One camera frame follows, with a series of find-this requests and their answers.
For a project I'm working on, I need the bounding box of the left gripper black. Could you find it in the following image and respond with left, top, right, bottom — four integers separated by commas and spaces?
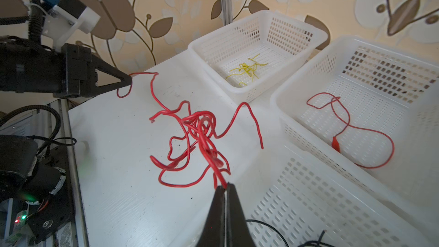
1, 36, 132, 98

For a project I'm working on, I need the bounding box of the yellow cable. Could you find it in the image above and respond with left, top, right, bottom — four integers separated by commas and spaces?
225, 53, 269, 88

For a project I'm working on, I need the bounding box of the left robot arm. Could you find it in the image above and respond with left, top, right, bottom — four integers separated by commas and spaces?
1, 0, 132, 247

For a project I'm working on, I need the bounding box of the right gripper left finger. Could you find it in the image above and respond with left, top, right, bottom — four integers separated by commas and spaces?
196, 186, 226, 247

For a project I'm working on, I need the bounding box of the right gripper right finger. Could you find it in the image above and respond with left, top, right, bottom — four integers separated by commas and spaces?
225, 183, 256, 247

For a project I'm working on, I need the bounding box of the black cable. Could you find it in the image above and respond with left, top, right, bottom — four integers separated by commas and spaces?
245, 219, 338, 247

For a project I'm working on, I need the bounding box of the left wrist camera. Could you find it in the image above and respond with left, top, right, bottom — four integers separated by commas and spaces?
42, 0, 101, 53

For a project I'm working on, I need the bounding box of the front white plastic basket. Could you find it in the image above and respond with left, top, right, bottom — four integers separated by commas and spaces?
230, 144, 431, 247

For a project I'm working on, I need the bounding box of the red alligator clip lead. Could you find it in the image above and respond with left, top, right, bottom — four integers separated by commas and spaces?
306, 92, 396, 169

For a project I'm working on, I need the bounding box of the back middle white basket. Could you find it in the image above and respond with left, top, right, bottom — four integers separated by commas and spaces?
270, 36, 439, 238

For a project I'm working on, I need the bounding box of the back left white basket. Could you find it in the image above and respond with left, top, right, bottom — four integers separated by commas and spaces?
188, 10, 328, 104

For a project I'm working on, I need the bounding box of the red cable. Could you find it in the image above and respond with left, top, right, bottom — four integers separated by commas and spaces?
116, 71, 265, 190

